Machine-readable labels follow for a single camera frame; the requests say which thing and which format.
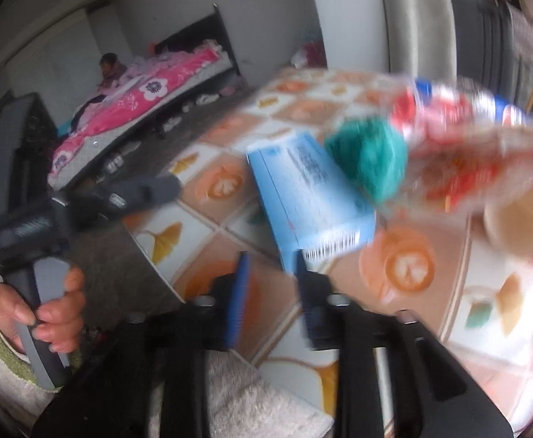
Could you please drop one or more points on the patterned tablecloth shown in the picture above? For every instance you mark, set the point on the patterned tablecloth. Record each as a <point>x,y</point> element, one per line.
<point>230,219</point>

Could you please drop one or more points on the dark frame bed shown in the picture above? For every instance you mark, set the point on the dark frame bed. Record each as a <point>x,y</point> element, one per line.
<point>230,61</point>

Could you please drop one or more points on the clear bottle with blue label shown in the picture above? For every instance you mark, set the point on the clear bottle with blue label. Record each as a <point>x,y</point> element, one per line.
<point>514,116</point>

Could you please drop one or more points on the red and white plastic bag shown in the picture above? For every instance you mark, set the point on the red and white plastic bag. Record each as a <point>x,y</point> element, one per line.
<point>453,146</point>

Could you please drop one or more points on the pink flowered blanket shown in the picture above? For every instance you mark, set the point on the pink flowered blanket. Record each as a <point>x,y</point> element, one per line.
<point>156,89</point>

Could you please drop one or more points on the light blue cardboard box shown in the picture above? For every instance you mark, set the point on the light blue cardboard box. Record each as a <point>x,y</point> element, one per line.
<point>303,191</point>

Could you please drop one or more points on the white shoe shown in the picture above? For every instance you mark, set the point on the white shoe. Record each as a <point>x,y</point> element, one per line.
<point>113,163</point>
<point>204,99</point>
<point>173,122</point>

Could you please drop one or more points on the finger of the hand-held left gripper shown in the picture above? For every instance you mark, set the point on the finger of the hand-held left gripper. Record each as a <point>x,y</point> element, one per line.
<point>147,190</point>

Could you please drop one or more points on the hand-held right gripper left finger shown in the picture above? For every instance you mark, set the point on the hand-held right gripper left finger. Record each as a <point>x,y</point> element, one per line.
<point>241,303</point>

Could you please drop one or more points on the grey round column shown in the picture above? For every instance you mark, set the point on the grey round column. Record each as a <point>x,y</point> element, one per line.
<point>412,18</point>

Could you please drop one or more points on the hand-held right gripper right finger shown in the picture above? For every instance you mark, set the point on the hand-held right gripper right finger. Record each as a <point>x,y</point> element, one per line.
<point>303,303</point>

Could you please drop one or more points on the tan round disc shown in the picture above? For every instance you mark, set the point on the tan round disc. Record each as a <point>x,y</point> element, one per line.
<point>517,223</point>

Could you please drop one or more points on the white towel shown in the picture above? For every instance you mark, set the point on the white towel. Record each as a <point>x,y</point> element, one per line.
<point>257,397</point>

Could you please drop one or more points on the person's left hand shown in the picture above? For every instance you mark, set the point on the person's left hand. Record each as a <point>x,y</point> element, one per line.
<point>61,324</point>

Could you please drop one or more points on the dark metal cabinet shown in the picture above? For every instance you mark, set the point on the dark metal cabinet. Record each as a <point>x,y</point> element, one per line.
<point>476,23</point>

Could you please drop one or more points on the pink slipper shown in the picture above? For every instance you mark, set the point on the pink slipper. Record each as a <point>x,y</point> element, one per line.
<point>227,89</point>

